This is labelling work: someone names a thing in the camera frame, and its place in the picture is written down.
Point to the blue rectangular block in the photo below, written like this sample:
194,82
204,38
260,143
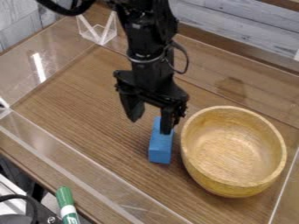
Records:
160,145

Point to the green marker pen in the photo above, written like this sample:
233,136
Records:
68,213

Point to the brown wooden bowl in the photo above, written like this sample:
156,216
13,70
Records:
232,151

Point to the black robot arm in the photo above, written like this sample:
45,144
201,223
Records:
149,26

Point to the clear acrylic tray wall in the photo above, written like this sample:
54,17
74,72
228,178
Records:
104,197

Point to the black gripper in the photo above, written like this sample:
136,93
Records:
148,84

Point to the clear acrylic corner bracket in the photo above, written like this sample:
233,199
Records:
98,34

